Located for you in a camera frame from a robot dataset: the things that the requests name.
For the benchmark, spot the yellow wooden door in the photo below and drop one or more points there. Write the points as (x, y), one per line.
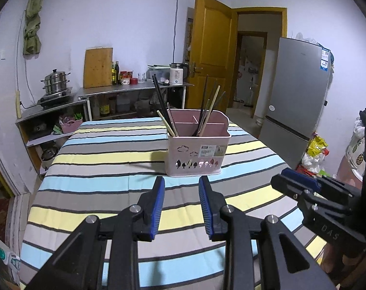
(213, 51)

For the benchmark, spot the small pink basket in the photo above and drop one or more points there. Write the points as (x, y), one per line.
(71, 125)

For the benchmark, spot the grey refrigerator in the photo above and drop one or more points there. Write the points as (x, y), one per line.
(294, 96)

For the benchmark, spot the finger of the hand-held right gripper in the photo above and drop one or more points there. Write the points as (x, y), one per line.
(287, 187)
(300, 177)

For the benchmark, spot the white plastic bag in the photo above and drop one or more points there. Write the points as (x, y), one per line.
(311, 163)

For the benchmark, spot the person's right hand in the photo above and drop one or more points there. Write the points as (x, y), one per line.
(332, 256)

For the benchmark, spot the steel pot with lid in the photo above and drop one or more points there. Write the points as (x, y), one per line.
(49, 154)

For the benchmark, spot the pink plastic utensil basket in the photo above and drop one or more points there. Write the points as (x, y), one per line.
(186, 163)

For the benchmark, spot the white electric kettle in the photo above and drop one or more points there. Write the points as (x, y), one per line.
(177, 75)

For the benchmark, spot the wooden chopstick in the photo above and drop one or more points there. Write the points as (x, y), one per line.
(166, 123)
(211, 110)

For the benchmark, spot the yellow oil bottle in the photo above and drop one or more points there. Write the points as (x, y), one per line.
(113, 75)

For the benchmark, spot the pineapple print bag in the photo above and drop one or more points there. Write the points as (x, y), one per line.
(355, 154)

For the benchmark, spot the translucent lidded plastic container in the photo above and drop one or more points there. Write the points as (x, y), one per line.
(158, 72)

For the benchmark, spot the yellow snack bag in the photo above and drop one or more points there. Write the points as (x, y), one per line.
(317, 146)

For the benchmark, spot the black induction stove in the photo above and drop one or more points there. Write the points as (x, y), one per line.
(54, 99)

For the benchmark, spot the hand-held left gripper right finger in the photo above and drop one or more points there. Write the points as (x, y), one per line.
(205, 208)

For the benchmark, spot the yellow door frame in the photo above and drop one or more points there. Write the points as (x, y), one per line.
(261, 9)

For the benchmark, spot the striped tablecloth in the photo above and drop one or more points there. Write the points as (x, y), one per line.
(110, 157)

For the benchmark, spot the dark sauce bottle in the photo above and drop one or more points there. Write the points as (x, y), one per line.
(116, 74)

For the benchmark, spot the green tied curtain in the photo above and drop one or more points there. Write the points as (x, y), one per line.
(32, 36)

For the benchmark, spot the red lidded sauce jar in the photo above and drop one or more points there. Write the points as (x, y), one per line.
(125, 79)

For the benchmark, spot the wooden cutting board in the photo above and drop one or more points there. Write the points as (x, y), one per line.
(98, 69)

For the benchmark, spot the steel steamer pot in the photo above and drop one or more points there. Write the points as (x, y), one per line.
(56, 81)

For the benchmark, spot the steel kitchen table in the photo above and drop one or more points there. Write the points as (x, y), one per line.
(110, 88)

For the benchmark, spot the beige power strip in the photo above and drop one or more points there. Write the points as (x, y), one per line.
(18, 104)

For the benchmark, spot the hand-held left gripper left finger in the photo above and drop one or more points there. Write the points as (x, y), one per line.
(158, 205)

